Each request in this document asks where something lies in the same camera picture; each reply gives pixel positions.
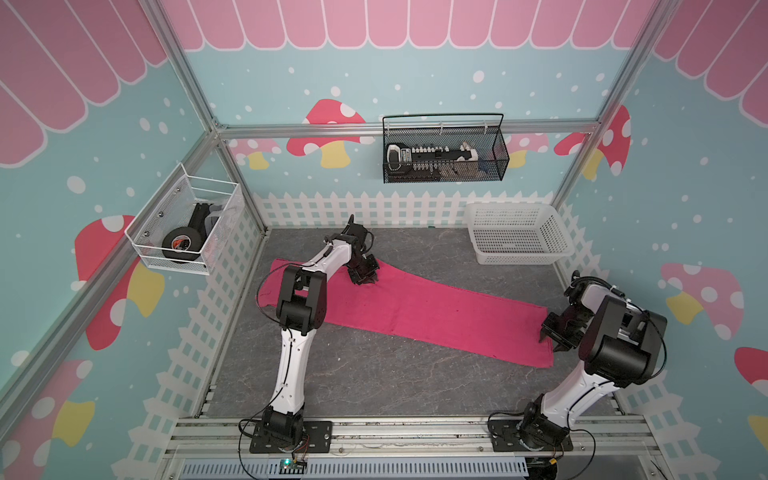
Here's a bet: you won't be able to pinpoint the white wire wall basket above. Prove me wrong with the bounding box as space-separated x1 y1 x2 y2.
125 164 244 275

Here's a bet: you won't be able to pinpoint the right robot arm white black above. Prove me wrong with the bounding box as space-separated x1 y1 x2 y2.
517 271 668 451

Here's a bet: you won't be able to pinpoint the black white tool in basket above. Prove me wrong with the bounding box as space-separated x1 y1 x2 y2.
384 142 479 179

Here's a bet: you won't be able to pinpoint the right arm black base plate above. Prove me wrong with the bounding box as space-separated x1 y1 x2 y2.
487 418 573 453

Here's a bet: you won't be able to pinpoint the pink long pants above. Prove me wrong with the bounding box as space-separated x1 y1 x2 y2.
268 257 556 369

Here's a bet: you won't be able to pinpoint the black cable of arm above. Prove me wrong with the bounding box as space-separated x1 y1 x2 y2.
238 260 313 480
563 275 670 480

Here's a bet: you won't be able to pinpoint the small green-lit circuit board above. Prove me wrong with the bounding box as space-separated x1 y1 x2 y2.
279 458 307 475

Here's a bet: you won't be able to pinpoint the white plastic laundry basket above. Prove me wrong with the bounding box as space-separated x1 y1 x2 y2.
465 203 575 266

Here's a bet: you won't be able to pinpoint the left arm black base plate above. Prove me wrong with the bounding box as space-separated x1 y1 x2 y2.
248 421 333 454

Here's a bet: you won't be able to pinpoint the black wire mesh wall basket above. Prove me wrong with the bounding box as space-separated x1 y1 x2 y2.
381 113 510 183

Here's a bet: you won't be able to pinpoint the aluminium front rail frame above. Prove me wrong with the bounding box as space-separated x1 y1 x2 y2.
153 414 674 479

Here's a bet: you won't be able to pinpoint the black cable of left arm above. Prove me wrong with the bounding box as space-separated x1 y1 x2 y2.
238 260 313 480

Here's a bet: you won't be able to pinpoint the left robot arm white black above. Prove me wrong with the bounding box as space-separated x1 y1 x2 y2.
255 216 379 450

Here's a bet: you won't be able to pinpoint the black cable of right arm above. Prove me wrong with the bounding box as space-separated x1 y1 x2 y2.
563 275 670 480

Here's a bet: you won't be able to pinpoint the black tape roll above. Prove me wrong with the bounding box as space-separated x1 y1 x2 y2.
161 227 203 263

